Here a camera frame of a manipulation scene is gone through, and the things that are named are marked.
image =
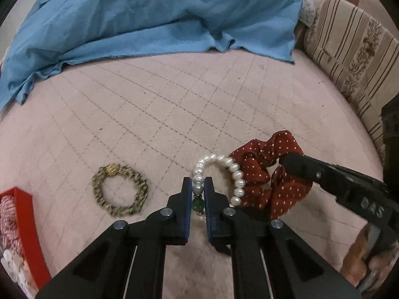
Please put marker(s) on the striped floral cushion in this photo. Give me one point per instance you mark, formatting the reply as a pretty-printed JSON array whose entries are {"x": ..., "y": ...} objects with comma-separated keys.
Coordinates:
[{"x": 355, "y": 46}]

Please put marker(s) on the dark red dotted scrunchie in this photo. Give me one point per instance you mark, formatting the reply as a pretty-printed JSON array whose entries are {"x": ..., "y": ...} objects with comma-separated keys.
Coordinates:
[{"x": 258, "y": 168}]

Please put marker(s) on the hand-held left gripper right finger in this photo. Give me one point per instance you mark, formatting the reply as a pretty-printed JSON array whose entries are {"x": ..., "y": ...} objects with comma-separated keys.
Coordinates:
[{"x": 209, "y": 211}]

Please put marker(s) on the grey knitted pillow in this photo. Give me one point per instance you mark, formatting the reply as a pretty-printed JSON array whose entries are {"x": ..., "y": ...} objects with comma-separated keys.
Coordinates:
[{"x": 307, "y": 12}]

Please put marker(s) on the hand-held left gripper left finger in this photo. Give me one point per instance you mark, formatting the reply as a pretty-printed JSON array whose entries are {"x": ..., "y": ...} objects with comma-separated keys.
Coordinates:
[{"x": 187, "y": 211}]

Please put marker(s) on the red box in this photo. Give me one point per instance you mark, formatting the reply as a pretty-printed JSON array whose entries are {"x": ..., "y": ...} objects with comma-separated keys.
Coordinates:
[{"x": 31, "y": 239}]

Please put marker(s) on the person's right hand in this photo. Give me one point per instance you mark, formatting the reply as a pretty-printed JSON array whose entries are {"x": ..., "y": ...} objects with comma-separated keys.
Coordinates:
[{"x": 355, "y": 255}]

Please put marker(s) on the blue cloth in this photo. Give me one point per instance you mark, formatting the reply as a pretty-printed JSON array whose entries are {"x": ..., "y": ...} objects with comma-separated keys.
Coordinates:
[{"x": 140, "y": 12}]

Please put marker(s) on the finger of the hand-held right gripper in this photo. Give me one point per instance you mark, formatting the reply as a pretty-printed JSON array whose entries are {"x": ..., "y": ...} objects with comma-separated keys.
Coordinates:
[{"x": 304, "y": 168}]

